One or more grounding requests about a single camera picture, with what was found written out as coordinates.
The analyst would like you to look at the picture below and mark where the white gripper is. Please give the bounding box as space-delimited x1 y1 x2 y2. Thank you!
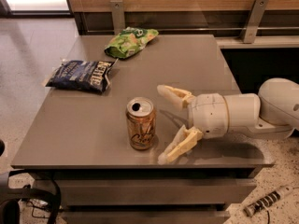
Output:
157 85 229 165

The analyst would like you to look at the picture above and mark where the orange soda can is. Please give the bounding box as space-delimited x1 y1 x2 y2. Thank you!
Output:
126 97 156 150

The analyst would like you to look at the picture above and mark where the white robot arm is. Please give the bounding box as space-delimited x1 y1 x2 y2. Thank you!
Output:
157 78 299 165

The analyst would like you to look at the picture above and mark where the green rice chip bag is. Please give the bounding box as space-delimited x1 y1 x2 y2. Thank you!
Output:
105 27 159 59

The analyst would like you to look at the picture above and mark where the blue Kettle chip bag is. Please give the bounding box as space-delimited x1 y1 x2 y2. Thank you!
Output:
44 60 114 93

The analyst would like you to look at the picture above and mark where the upper grey drawer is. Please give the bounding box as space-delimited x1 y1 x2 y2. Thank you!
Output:
57 179 256 206

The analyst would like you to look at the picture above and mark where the grey drawer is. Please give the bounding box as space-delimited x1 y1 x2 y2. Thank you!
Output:
57 179 256 206
62 211 230 224

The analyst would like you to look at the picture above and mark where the lower grey drawer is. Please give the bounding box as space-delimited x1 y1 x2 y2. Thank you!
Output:
62 211 230 224

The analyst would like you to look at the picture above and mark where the white power strip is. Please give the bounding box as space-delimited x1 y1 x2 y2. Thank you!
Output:
244 186 293 217

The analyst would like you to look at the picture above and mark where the black chair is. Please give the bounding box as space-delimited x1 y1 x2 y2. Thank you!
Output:
0 139 62 224

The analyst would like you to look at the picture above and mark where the right metal bracket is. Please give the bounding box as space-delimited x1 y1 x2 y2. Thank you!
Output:
240 0 269 44

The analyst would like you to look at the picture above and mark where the metal bracket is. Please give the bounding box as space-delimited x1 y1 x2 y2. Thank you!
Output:
240 0 269 44
110 0 125 35

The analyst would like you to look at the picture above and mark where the left metal bracket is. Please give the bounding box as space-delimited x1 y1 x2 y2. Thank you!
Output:
110 0 125 35

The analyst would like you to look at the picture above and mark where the black floor cable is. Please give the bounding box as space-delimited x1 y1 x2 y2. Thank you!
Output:
24 199 64 221

